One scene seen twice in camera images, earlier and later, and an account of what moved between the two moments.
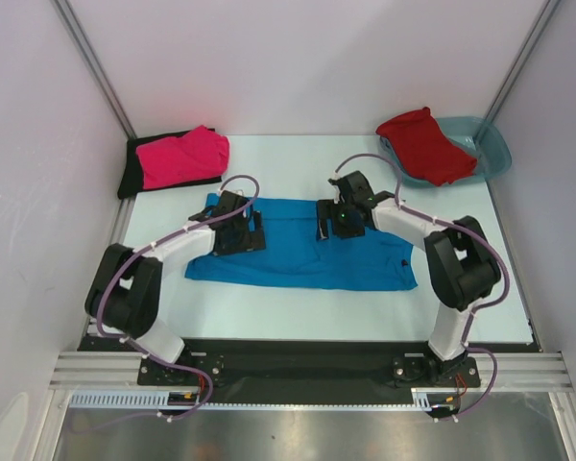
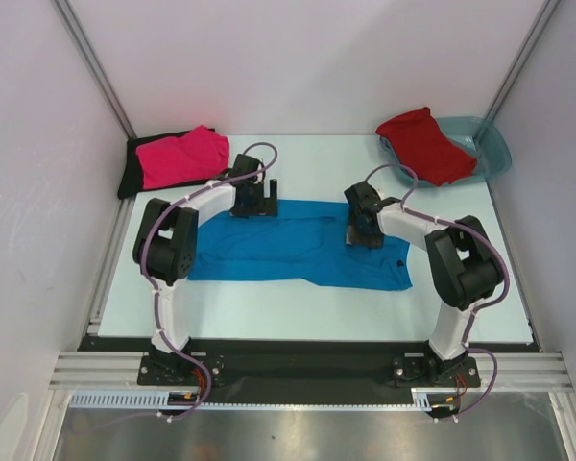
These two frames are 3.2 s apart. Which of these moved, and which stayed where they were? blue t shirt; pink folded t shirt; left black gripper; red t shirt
Moved: left black gripper
Stayed: red t shirt; blue t shirt; pink folded t shirt
